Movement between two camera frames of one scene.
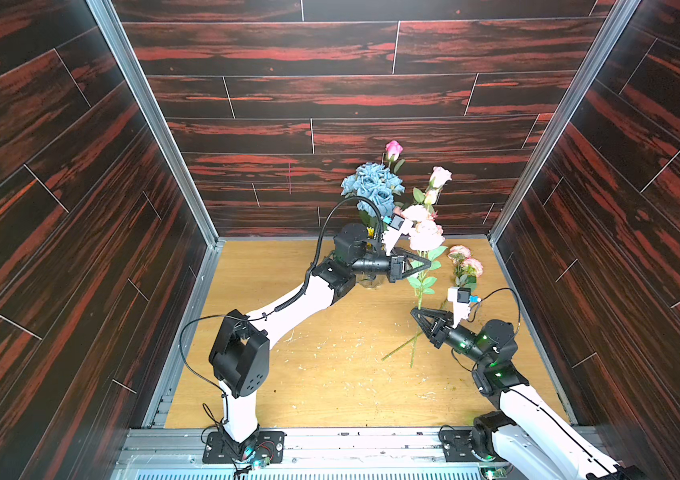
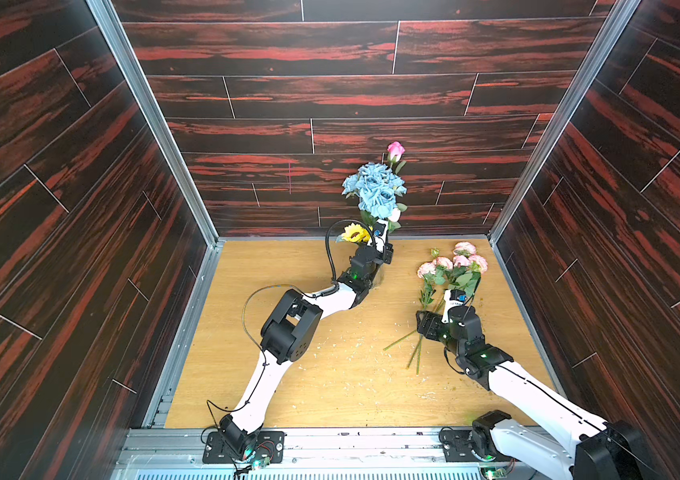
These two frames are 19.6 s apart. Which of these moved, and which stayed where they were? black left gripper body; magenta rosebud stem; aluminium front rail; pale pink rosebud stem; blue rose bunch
Moved: pale pink rosebud stem; black left gripper body
Stayed: blue rose bunch; magenta rosebud stem; aluminium front rail
